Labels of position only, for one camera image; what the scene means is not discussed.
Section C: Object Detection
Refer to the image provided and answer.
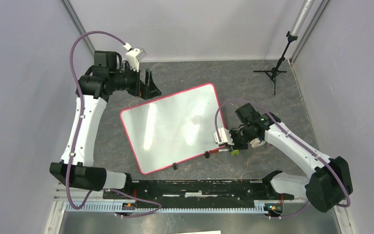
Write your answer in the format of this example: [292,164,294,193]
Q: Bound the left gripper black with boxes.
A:
[110,62,162,100]

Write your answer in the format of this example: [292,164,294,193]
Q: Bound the whiteboard with pink frame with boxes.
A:
[120,83,225,175]

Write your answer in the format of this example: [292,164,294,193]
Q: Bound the white whiteboard marker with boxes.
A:
[208,146,230,155]

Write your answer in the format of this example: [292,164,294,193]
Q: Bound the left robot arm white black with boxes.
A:
[49,48,162,199]

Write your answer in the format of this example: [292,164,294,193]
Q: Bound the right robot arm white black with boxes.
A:
[223,103,353,213]

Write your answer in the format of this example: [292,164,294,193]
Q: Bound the colourful toy brick stack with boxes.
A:
[249,138,266,148]

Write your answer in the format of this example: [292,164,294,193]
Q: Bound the green owl toy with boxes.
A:
[230,150,240,156]

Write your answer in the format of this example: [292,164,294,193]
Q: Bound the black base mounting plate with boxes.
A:
[121,179,294,208]

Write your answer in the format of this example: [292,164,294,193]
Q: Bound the grey metal pole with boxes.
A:
[289,0,315,37]

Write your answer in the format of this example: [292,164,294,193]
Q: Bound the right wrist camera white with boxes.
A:
[213,128,234,145]

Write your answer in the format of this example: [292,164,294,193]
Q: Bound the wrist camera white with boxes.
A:
[213,128,234,145]
[123,43,146,72]

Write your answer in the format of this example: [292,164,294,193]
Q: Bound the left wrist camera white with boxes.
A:
[123,43,146,72]

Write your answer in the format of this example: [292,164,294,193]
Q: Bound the black camera tripod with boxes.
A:
[253,31,298,95]

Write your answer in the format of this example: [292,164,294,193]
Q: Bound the grey slotted cable duct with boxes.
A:
[80,201,282,215]

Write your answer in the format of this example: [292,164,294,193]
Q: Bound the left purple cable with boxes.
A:
[65,31,162,218]

